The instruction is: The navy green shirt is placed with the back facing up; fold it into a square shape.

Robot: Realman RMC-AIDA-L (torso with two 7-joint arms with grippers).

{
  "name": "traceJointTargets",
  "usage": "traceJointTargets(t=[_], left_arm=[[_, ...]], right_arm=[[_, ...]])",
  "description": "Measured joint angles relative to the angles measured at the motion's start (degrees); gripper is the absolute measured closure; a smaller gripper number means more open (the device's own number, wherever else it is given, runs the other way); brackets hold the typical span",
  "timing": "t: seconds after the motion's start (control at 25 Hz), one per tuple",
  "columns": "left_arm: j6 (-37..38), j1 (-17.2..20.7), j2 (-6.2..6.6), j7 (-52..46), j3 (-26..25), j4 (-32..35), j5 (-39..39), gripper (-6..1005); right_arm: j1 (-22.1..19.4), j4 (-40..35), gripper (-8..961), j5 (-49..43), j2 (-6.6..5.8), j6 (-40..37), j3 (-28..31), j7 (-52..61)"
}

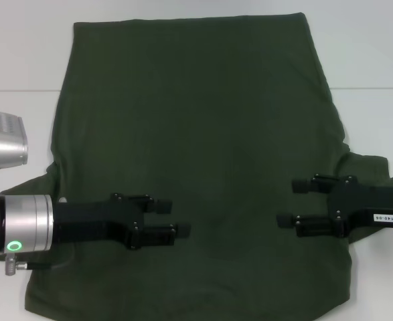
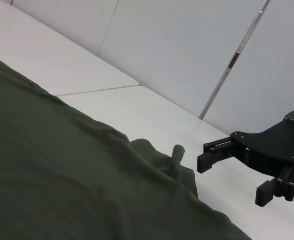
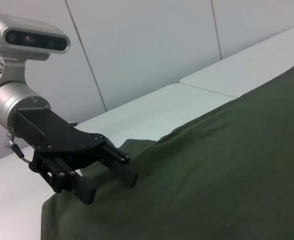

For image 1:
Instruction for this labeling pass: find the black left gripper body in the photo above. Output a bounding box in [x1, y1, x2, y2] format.
[50, 193, 146, 251]

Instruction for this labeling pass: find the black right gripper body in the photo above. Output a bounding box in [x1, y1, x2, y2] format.
[330, 176, 393, 239]

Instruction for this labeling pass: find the dark green shirt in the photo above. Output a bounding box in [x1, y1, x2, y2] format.
[0, 12, 393, 321]

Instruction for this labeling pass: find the left wrist cable with plug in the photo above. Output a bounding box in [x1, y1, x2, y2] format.
[4, 253, 75, 276]

